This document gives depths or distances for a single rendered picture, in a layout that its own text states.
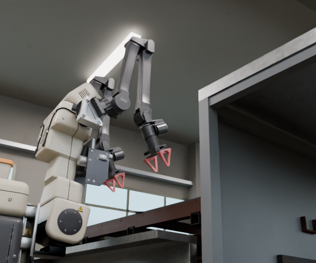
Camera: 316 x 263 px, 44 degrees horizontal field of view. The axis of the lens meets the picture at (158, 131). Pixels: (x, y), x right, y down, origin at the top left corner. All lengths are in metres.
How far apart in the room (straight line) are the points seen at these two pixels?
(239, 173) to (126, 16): 3.23
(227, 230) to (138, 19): 3.40
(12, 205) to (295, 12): 3.61
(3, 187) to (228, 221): 0.75
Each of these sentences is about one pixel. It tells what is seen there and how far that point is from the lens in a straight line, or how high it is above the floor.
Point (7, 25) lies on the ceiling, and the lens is 4.75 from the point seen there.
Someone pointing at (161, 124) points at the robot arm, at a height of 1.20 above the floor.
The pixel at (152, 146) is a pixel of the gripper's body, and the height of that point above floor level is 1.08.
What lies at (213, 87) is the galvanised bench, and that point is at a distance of 1.21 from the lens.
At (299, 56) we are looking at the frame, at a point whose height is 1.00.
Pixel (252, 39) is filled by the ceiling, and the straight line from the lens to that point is 4.68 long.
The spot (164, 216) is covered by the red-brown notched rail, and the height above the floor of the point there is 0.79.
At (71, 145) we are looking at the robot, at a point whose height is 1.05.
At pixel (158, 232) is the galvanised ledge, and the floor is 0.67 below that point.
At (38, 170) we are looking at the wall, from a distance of 5.95.
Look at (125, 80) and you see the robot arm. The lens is 1.81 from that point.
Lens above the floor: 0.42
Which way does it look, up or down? 24 degrees up
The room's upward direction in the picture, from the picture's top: 1 degrees clockwise
